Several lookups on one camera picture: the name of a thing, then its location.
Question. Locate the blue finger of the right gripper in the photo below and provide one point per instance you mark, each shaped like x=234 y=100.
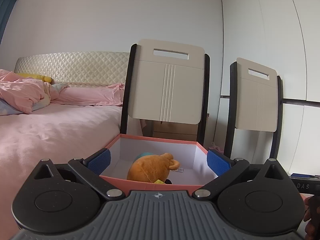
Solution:
x=299 y=175

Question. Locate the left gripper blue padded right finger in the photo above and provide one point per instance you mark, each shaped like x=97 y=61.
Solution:
x=218 y=162

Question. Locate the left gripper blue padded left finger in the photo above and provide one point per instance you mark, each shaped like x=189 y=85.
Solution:
x=99 y=161

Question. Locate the pink cardboard box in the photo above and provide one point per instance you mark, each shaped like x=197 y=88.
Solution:
x=192 y=175

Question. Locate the orange plush toy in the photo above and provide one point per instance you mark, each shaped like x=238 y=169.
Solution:
x=152 y=168

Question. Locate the person's right hand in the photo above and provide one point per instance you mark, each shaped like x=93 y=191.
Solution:
x=312 y=217

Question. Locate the bed with pink sheet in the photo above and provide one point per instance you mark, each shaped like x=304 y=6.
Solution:
x=57 y=132

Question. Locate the pink pillow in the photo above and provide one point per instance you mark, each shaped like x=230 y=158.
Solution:
x=92 y=96

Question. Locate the beige chair on right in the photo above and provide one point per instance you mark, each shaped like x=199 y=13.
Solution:
x=255 y=102

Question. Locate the cream quilted headboard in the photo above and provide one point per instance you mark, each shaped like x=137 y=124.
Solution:
x=84 y=69

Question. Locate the yellow pillow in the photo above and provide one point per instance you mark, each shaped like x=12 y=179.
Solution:
x=36 y=76

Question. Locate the beige chair near box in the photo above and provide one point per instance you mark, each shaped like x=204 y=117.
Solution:
x=169 y=82

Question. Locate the crumpled pink duvet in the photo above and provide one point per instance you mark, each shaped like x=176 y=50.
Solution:
x=25 y=95

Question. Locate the blue curtain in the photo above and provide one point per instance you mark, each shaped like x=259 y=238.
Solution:
x=6 y=7

